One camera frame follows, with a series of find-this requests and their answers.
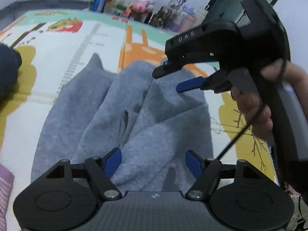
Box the purple bottle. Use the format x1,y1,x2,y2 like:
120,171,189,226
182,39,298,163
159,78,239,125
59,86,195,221
181,5,196,17

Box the black cable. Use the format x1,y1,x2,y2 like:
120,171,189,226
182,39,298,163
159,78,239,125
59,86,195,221
215,59,289,161

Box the grey playpen fence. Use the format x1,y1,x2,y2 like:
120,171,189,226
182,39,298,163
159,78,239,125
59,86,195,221
0,0,91,22

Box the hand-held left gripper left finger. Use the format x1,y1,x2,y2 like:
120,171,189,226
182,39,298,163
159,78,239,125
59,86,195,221
45,147,122,201

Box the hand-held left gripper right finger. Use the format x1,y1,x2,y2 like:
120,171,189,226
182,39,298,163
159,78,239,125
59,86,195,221
185,149,262,201

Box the person's right hand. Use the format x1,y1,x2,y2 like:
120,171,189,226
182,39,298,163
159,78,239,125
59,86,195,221
230,58,308,139

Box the pink ribbed garment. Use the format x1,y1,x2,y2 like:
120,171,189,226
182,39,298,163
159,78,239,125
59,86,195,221
0,163,15,231

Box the cluster of jars and containers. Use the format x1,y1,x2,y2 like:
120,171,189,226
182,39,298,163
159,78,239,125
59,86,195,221
89,0,199,33

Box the pink pig toy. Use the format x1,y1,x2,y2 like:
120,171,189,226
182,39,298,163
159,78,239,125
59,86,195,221
133,1,149,12

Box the pink tumbler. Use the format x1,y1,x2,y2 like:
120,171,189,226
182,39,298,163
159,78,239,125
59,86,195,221
178,14,198,33

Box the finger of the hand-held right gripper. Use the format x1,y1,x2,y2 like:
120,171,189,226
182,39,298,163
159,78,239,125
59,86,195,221
152,61,191,79
176,69,232,94

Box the grey sweatshirt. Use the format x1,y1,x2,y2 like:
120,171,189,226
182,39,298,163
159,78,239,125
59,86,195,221
30,52,215,193

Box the dark blue garment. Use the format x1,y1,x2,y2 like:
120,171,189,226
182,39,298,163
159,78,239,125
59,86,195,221
0,42,23,102

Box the printed play mat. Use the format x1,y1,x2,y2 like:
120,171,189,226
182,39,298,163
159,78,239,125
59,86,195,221
0,10,281,231

